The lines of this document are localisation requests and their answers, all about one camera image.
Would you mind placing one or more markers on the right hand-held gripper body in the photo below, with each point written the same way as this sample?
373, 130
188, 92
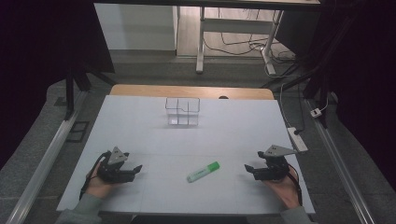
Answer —
275, 168

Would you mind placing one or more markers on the black rectangular frame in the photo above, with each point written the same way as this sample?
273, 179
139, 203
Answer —
77, 131

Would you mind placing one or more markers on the small white adapter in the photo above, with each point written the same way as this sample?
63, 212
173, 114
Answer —
316, 112

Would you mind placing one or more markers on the white cover board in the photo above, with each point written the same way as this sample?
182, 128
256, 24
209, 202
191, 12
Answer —
218, 137

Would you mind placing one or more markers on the person's left hand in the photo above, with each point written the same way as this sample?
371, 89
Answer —
98, 186

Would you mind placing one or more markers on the aluminium rail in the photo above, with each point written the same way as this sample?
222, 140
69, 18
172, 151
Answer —
40, 168
339, 165

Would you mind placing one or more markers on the person's right hand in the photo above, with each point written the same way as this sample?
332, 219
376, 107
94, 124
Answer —
285, 191

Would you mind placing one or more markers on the clear acrylic organizer box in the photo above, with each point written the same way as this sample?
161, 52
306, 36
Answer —
182, 111

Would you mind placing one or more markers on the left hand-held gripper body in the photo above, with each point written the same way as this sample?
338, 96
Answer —
116, 174

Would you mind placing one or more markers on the dark curtain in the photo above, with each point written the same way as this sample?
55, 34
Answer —
364, 77
40, 62

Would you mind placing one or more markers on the white metal desk frame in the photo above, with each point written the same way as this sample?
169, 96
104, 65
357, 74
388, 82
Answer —
236, 25

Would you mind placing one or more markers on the green highlighter pen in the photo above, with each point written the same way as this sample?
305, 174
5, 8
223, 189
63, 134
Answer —
203, 172

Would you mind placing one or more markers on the black stand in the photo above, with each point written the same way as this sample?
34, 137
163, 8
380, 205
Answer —
73, 87
314, 81

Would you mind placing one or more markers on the white cabinet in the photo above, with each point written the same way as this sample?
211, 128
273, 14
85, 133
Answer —
137, 26

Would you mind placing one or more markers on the white power strip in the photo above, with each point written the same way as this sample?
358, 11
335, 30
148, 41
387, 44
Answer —
297, 139

